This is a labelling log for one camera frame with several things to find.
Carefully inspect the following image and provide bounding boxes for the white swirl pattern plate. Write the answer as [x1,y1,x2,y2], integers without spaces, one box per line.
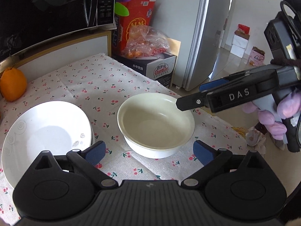
[2,101,93,187]

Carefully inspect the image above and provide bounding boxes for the large cream bowl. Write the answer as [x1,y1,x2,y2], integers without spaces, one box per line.
[117,93,195,159]

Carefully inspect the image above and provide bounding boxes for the purple gloved right hand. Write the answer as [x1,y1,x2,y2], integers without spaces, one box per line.
[241,88,301,140]

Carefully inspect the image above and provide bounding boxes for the pink small box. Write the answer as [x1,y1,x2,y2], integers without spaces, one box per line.
[248,47,265,67]

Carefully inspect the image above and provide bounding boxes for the stacked white boxes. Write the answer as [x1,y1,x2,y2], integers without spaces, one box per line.
[230,24,250,58]

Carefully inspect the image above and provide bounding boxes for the dark Ganten water carton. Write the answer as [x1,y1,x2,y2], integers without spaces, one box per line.
[113,52,177,88]

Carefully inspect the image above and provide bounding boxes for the silver refrigerator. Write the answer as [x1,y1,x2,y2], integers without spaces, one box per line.
[183,0,232,91]

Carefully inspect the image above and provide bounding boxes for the cherry print tablecloth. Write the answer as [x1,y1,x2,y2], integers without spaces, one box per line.
[0,52,249,221]

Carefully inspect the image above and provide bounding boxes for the plastic bag of fruit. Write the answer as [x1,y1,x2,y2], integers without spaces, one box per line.
[122,25,170,59]

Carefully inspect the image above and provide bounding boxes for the red cardboard gift box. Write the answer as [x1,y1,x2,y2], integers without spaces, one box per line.
[112,0,156,55]

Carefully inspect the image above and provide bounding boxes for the large orange on table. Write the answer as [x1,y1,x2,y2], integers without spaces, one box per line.
[1,67,27,102]

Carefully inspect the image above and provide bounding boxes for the white wooden microwave stand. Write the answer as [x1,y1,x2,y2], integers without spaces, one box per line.
[1,29,112,82]

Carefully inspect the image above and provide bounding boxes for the purple green plush toy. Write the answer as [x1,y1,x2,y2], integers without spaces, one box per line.
[114,0,131,17]

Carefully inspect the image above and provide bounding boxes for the black microwave oven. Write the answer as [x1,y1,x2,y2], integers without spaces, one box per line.
[1,0,115,60]

